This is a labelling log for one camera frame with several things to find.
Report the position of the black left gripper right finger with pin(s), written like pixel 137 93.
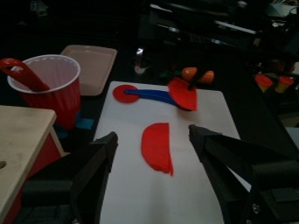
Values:
pixel 234 169

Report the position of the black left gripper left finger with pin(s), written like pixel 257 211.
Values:
pixel 87 172

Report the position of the red half dough piece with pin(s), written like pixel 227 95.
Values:
pixel 157 148

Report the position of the pink rectangular plate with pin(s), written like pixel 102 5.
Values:
pixel 94 68

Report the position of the blue tape piece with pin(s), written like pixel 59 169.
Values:
pixel 84 122

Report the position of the white cutting board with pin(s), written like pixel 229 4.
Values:
pixel 163 163

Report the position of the wooden red toy block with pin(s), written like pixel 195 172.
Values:
pixel 22 151

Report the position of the red plastic cup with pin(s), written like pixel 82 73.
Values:
pixel 52 87

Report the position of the orange yellow toy cone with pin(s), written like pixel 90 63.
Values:
pixel 283 83
pixel 263 82

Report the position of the orange toy piece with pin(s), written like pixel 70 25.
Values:
pixel 189 73
pixel 207 77

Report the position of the small clear glass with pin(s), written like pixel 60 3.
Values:
pixel 141 65

